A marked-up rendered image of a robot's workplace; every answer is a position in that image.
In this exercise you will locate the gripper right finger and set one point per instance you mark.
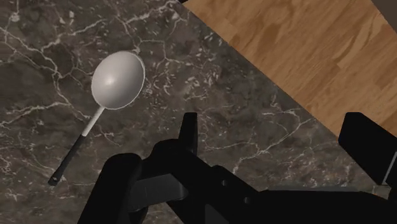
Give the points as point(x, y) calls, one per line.
point(366, 145)

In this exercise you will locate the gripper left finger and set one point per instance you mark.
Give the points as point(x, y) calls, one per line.
point(173, 167)

